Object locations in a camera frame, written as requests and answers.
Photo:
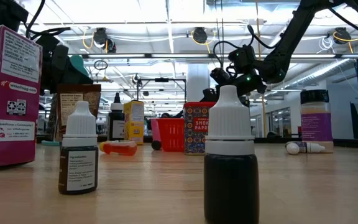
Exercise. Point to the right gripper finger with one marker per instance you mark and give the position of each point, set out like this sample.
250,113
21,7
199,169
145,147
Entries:
220,76
209,96

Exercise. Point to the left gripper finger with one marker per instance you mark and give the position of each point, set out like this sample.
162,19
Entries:
79,80

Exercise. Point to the brown pouch with nutrition label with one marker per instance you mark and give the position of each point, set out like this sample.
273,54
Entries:
79,91

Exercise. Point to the smoked paprika tin red lid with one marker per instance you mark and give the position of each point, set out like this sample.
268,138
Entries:
194,137

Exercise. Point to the magenta Raisin Bran cereal box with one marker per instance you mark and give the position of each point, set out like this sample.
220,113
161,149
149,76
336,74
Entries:
11,93

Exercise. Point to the black bottle with black nozzle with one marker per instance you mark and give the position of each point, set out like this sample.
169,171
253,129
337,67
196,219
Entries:
116,124

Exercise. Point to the yellow Corn Pops cereal box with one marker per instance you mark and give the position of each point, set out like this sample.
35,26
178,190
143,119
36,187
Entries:
134,121

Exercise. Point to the small black ball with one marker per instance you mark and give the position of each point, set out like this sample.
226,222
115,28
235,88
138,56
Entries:
156,145

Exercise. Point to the spice jar with purple label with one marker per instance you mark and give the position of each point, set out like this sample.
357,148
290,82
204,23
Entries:
316,124

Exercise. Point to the purple dropper bottle white cap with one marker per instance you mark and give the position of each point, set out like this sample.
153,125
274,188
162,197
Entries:
314,147

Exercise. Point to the dropper bottle with red label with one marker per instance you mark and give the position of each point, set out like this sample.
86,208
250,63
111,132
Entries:
231,186

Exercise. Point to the dropper bottle with ingredients label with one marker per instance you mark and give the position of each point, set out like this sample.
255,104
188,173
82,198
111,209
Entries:
78,174

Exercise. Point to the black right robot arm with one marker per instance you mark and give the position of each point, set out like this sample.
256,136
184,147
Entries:
291,37

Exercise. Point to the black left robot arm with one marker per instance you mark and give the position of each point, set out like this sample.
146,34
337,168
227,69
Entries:
2,14

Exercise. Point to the white building column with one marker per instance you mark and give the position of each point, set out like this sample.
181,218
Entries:
197,77

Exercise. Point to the glass partition window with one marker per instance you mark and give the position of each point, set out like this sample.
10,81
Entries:
280,123

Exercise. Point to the red plastic basket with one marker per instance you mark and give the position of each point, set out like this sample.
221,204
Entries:
171,133

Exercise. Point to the pink plastic bin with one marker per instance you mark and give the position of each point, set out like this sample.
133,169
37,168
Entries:
154,130

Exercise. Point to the dark standing panel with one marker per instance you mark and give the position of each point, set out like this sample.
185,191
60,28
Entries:
354,124

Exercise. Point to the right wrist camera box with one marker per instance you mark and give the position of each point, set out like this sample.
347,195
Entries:
244,59

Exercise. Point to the long ceiling light rail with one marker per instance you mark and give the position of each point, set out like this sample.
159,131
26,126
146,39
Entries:
179,56

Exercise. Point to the black camera rig stand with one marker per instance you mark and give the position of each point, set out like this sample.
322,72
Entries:
162,80

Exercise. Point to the black metal table frame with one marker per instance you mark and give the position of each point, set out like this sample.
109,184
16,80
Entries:
275,140

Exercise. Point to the silver ventilation duct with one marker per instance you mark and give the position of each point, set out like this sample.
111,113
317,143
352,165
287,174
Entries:
328,70

